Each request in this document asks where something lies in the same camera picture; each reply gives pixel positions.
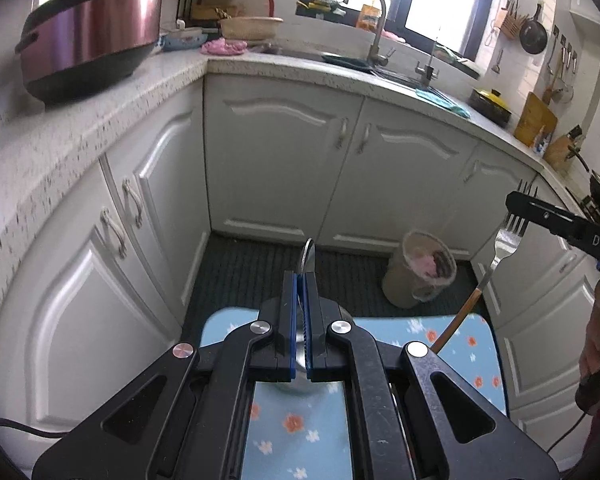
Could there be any wooden handle metal fork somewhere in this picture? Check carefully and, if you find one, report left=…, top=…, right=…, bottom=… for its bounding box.
left=430, top=182, right=538, bottom=353

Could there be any wall chopstick holder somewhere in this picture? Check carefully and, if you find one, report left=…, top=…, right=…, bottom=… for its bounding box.
left=499, top=0, right=525, bottom=41

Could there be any hanging black frying pan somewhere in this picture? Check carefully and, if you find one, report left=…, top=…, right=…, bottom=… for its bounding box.
left=519, top=4, right=549, bottom=55

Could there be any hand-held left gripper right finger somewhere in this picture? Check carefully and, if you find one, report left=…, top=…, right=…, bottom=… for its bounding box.
left=303, top=271, right=556, bottom=480

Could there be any dark floor mat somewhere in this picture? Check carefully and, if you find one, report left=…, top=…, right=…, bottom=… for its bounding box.
left=180, top=232, right=486, bottom=346

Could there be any lined trash bin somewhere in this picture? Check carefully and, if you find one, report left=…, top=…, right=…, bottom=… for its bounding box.
left=382, top=230, right=458, bottom=309

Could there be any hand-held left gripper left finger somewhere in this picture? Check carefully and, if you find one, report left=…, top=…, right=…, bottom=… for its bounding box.
left=31, top=270, right=298, bottom=480

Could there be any black wire dish rack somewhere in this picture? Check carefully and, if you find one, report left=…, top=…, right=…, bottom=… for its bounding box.
left=177, top=0, right=221, bottom=28

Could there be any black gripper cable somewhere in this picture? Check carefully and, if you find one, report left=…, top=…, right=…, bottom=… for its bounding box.
left=544, top=405, right=597, bottom=472

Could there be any person's right hand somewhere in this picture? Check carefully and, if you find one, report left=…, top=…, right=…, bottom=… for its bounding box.
left=580, top=280, right=600, bottom=406

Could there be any teal dish cloth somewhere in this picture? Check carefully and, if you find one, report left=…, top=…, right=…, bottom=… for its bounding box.
left=415, top=87, right=472, bottom=117

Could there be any blue floral tablecloth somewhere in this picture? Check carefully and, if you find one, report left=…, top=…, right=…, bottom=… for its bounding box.
left=200, top=305, right=508, bottom=480

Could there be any small steel tap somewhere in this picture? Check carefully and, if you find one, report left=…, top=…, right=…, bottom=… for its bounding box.
left=414, top=35, right=442, bottom=87

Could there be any pink cloth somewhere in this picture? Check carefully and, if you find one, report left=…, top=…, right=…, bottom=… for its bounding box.
left=201, top=37, right=249, bottom=57

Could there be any pale blue steel utensil jar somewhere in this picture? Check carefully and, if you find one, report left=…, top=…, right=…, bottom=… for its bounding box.
left=260, top=300, right=358, bottom=397

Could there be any yellow lidded black pot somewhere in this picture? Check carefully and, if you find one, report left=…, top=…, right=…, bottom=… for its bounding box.
left=469, top=87, right=514, bottom=127

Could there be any dark plate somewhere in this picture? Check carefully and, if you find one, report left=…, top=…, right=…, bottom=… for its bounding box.
left=321, top=52, right=377, bottom=69

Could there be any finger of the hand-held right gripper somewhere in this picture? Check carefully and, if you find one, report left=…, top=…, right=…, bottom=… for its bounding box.
left=505, top=191, right=600, bottom=273

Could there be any wooden cutting board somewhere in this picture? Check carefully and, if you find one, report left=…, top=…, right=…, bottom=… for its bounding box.
left=514, top=91, right=559, bottom=147

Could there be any wall utensil rail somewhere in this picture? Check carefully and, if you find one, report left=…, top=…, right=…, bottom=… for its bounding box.
left=545, top=24, right=581, bottom=106

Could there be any orange bottle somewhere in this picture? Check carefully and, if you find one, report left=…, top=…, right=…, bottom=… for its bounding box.
left=356, top=4, right=382, bottom=32

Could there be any row of white cabinet doors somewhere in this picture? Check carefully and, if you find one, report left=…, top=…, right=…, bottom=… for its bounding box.
left=0, top=72, right=600, bottom=441

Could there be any steel kitchen faucet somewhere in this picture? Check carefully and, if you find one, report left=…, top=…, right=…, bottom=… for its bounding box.
left=342, top=0, right=397, bottom=67

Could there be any woven basket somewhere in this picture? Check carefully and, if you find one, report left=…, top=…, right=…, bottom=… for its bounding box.
left=219, top=15, right=284, bottom=42

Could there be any blue patterned bowl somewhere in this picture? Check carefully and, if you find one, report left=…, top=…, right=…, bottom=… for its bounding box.
left=161, top=30, right=209, bottom=52

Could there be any wooden knife block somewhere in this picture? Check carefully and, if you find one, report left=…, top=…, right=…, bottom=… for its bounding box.
left=544, top=127, right=584, bottom=172

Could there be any purple rice cooker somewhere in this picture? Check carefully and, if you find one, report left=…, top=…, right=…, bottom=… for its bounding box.
left=15, top=0, right=163, bottom=106

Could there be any dark framed window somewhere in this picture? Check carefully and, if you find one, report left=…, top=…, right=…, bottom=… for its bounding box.
left=301, top=0, right=502, bottom=58

